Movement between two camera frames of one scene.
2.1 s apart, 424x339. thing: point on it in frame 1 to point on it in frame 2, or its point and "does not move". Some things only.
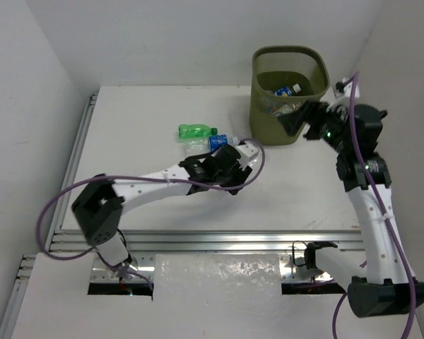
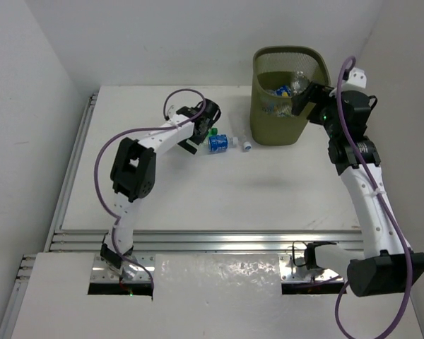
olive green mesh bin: x=283 y=78 does not move
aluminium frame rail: x=165 y=241 does not move
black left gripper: x=231 y=162 to x=201 y=128
